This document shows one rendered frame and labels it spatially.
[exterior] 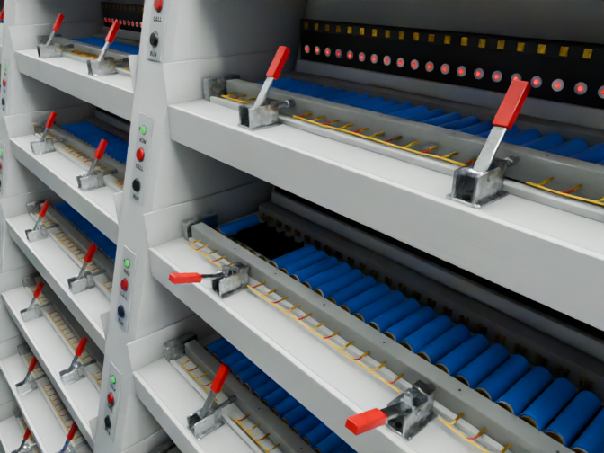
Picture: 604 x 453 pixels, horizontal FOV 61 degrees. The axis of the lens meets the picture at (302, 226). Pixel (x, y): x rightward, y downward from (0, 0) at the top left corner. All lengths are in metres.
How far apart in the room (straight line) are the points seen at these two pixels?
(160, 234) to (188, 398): 0.23
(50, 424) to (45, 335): 0.20
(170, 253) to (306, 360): 0.28
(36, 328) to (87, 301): 0.33
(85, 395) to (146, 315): 0.35
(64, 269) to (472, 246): 0.88
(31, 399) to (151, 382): 0.66
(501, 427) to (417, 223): 0.17
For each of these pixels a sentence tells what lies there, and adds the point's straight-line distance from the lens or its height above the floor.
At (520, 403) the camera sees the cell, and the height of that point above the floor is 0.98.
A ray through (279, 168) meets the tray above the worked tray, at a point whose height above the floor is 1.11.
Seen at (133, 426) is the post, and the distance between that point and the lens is 0.89.
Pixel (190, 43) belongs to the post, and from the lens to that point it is 0.70.
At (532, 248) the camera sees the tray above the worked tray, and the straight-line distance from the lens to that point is 0.36.
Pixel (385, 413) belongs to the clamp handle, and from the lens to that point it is 0.43.
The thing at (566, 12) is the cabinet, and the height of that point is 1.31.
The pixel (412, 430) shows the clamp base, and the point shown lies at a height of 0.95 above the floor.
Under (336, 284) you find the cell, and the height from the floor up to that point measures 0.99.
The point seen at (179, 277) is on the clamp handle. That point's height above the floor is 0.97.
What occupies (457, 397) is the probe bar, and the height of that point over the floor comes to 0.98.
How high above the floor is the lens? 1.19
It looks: 15 degrees down
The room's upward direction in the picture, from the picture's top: 12 degrees clockwise
